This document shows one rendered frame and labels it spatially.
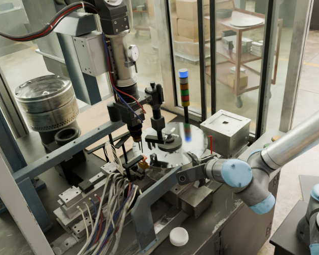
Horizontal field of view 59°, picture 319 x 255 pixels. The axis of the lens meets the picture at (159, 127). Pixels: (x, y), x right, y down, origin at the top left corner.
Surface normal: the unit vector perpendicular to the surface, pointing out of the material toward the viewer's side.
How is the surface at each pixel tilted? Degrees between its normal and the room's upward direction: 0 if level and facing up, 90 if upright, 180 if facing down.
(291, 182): 0
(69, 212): 90
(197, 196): 0
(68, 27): 59
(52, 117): 90
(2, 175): 90
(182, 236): 0
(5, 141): 90
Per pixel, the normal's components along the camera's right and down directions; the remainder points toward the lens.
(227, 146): -0.70, 0.46
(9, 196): 0.70, 0.32
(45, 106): 0.31, 0.49
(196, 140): -0.11, -0.83
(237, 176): 0.27, -0.08
